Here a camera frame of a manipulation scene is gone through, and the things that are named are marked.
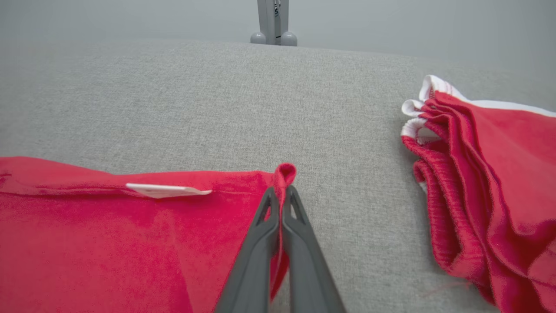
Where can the red number 23 jersey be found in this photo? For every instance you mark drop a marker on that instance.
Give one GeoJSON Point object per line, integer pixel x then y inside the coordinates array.
{"type": "Point", "coordinates": [108, 252]}

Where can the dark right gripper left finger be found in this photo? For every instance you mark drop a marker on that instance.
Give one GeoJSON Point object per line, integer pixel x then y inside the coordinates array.
{"type": "Point", "coordinates": [254, 269]}

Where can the red Bulls 23 shorts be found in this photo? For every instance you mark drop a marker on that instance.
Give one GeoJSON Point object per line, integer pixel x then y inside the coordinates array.
{"type": "Point", "coordinates": [499, 195]}

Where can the grey metal post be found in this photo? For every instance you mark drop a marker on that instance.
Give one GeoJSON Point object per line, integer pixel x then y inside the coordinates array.
{"type": "Point", "coordinates": [273, 21]}

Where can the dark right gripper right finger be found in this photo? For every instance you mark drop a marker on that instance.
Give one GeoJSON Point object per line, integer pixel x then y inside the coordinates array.
{"type": "Point", "coordinates": [306, 269]}

